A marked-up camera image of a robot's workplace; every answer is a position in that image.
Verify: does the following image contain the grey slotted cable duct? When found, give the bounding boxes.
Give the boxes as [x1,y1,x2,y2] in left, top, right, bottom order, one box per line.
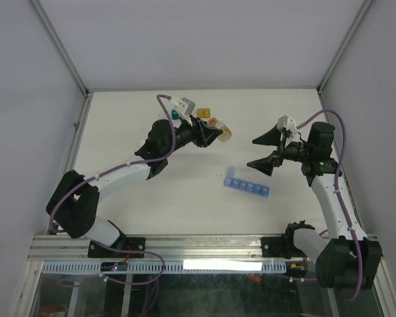
[42,260,286,275]

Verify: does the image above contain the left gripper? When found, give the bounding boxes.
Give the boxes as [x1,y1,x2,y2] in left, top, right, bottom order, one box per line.
[163,115,223,157]

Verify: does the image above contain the left aluminium frame post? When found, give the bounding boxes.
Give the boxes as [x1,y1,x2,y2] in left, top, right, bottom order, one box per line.
[28,0,90,98]

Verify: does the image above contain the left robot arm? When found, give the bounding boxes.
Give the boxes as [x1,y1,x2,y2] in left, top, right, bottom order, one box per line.
[46,117,222,257]

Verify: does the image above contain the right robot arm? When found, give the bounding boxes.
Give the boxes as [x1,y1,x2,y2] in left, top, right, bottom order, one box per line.
[247,119,383,291]

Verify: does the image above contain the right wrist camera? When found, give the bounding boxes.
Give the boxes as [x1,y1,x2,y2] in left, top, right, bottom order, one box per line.
[277,116,298,134]

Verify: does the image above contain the amber pill bottle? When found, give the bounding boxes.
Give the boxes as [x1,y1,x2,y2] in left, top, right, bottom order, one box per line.
[207,118,232,143]

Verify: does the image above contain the aluminium front rail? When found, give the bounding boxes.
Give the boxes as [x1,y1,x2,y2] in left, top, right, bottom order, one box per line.
[28,233,382,264]

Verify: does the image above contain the right aluminium frame post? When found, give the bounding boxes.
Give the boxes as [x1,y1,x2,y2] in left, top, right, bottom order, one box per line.
[316,0,375,94]

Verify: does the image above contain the aluminium frame post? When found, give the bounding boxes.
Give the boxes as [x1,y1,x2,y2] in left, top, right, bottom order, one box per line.
[316,0,375,94]
[28,0,90,98]

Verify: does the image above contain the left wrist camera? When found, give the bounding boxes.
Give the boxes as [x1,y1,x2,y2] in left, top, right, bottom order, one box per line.
[170,97,195,120]

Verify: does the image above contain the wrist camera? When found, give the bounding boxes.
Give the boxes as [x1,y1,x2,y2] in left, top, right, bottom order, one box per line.
[170,97,195,120]
[277,116,298,134]

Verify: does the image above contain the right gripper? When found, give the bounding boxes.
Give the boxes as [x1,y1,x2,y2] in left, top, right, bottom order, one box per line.
[247,123,312,176]

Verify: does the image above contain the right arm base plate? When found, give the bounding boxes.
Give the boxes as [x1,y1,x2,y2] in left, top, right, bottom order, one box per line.
[261,234,319,261]

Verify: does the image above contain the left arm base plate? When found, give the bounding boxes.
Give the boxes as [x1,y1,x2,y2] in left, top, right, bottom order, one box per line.
[87,236,146,259]

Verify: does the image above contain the blue weekly pill organizer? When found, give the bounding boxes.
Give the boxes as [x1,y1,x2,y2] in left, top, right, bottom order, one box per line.
[223,166,270,197]

